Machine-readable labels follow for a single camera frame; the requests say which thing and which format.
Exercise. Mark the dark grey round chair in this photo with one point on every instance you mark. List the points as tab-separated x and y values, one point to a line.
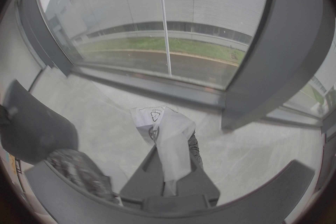
39	125

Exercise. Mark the black plastic bag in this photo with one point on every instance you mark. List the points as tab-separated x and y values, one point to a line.
78	170

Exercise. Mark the crumpled black plastic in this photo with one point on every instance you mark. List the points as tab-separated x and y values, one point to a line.
195	146

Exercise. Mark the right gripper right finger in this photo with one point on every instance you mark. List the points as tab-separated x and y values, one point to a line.
199	183

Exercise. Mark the white printed plastic wrapper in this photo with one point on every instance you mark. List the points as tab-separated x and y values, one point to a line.
173	144

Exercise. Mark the window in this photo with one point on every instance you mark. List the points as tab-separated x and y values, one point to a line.
275	60

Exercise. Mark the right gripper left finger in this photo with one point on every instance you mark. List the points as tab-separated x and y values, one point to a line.
147	175

